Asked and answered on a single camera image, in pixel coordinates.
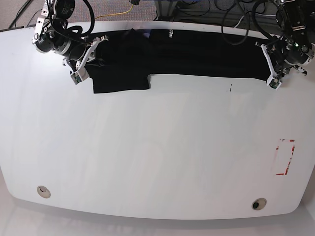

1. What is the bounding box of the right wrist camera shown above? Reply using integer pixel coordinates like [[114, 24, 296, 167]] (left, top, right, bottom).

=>
[[70, 73, 89, 85]]

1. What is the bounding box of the yellow cable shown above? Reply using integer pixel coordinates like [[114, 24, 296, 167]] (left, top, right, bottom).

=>
[[94, 2, 135, 20]]

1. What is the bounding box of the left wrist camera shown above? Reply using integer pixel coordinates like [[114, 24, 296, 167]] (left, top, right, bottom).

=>
[[267, 77, 282, 90]]

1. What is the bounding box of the red tape rectangle marking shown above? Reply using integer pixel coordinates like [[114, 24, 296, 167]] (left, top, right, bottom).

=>
[[272, 139, 296, 176]]

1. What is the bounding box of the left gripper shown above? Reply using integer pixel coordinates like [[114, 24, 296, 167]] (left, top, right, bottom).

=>
[[255, 42, 308, 80]]

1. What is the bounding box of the black t-shirt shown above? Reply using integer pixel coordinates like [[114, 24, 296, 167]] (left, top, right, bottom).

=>
[[85, 29, 270, 93]]

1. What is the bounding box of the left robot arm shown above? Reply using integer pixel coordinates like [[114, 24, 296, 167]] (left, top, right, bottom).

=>
[[252, 0, 315, 82]]

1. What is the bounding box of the left table cable grommet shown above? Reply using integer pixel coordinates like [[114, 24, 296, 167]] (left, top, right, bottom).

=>
[[37, 186, 51, 199]]

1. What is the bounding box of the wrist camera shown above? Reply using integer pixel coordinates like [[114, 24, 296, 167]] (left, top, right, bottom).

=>
[[70, 73, 89, 85], [267, 77, 282, 90]]

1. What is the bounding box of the table cable grommet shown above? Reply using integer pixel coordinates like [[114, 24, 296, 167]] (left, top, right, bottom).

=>
[[252, 198, 267, 211], [37, 186, 51, 199]]

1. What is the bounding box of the right table cable grommet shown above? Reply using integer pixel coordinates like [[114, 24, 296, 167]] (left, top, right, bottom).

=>
[[252, 198, 267, 211]]

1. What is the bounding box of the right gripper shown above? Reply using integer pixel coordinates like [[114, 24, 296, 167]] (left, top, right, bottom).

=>
[[63, 35, 109, 76]]

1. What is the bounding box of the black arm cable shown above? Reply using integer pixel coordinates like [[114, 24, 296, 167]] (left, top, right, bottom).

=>
[[221, 0, 254, 46]]

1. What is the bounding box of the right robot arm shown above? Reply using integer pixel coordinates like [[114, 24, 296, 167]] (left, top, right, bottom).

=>
[[31, 0, 109, 84]]

